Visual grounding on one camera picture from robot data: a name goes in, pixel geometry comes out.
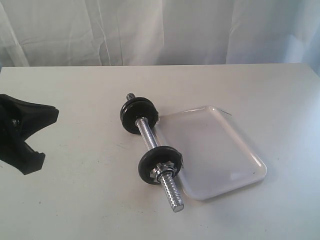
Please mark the chrome threaded dumbbell bar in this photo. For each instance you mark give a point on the chrome threaded dumbbell bar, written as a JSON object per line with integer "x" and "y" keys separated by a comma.
{"x": 166, "y": 181}

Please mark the white backdrop curtain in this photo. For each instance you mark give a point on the white backdrop curtain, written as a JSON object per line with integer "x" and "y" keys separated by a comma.
{"x": 158, "y": 32}

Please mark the white rectangular plastic tray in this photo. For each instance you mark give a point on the white rectangular plastic tray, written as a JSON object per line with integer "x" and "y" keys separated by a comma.
{"x": 217, "y": 158}

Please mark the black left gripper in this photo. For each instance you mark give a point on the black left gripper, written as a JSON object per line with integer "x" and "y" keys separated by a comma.
{"x": 21, "y": 119}

